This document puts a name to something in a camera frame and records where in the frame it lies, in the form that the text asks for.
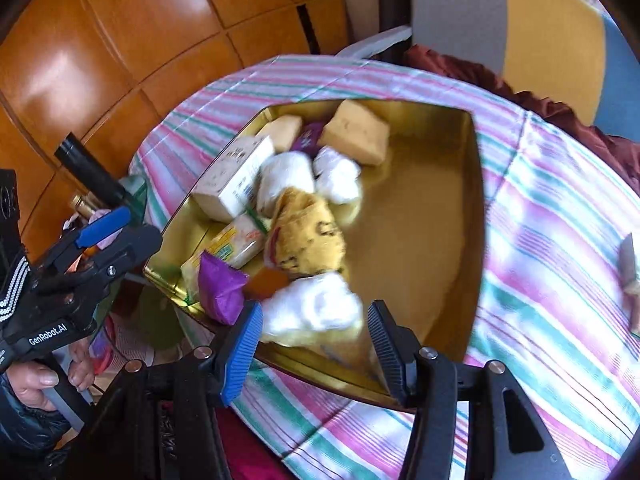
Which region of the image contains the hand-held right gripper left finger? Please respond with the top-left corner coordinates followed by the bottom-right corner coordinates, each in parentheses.
top-left (65, 300), bottom-right (264, 480)

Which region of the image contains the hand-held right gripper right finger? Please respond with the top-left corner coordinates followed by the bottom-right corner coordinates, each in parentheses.
top-left (367, 300), bottom-right (576, 480)

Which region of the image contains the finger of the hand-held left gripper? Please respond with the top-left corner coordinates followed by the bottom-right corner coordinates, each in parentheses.
top-left (60, 206), bottom-right (132, 261)
top-left (31, 224), bottom-right (163, 296)

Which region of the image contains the purple snack packet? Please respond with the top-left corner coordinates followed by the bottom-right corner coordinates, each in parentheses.
top-left (290, 121), bottom-right (328, 158)
top-left (197, 251), bottom-right (249, 326)

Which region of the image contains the yellow snack packet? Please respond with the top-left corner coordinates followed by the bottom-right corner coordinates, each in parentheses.
top-left (179, 212), bottom-right (268, 286)

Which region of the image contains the gold tin box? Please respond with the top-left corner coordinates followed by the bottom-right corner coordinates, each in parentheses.
top-left (142, 99), bottom-right (488, 408)

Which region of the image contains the white carton box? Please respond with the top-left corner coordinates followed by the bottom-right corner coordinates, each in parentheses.
top-left (191, 135), bottom-right (277, 223)

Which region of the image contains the yellow plush toy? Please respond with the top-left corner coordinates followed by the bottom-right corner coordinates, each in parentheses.
top-left (265, 187), bottom-right (351, 278)

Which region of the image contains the white sock with blue trim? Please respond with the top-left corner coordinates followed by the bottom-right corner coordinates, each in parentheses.
top-left (256, 151), bottom-right (317, 216)

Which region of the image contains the white cotton ball bag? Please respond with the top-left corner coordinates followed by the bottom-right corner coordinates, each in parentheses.
top-left (312, 146), bottom-right (363, 206)

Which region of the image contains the yellow sponge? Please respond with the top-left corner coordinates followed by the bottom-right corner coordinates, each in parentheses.
top-left (317, 99), bottom-right (392, 167)
top-left (255, 115), bottom-right (305, 153)

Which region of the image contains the person's left hand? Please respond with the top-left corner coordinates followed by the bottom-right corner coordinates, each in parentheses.
top-left (10, 337), bottom-right (96, 413)

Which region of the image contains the gold bottle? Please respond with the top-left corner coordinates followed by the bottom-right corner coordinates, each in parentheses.
top-left (69, 192), bottom-right (108, 218)

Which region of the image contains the black tube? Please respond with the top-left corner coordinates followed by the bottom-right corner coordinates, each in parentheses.
top-left (54, 132), bottom-right (132, 207)

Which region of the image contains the red cloth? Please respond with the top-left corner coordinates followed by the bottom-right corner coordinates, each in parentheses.
top-left (215, 405), bottom-right (291, 480)

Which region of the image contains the striped tablecloth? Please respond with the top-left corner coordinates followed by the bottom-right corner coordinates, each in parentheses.
top-left (129, 55), bottom-right (640, 480)

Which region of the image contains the maroon blanket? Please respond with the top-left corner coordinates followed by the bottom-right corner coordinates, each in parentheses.
top-left (400, 44), bottom-right (640, 196)

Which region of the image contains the grey yellow blue headboard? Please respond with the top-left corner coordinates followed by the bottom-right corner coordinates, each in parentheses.
top-left (409, 0), bottom-right (640, 141)

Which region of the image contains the white bed rail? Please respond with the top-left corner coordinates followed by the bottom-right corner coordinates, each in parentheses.
top-left (334, 25), bottom-right (413, 58)

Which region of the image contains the black post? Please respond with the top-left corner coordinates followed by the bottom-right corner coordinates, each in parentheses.
top-left (376, 0), bottom-right (413, 61)

